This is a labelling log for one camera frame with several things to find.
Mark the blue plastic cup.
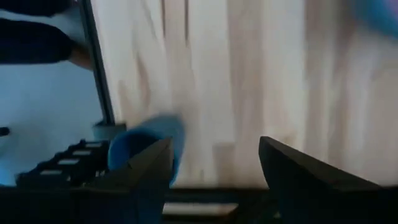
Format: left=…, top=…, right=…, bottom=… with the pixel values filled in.
left=107, top=114, right=187, bottom=187

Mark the dark blue bowl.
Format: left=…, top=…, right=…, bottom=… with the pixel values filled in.
left=350, top=0, right=398, bottom=39

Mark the black slotted rack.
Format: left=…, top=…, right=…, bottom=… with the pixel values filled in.
left=16, top=139, right=110, bottom=189

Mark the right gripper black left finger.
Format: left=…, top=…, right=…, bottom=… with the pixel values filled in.
left=83, top=138, right=174, bottom=224

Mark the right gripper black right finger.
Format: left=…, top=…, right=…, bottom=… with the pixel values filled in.
left=258, top=136, right=398, bottom=224

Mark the person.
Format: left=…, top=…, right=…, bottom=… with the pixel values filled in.
left=0, top=0, right=94, bottom=70

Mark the black table frame bar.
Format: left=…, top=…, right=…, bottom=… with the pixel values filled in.
left=78, top=0, right=116, bottom=126

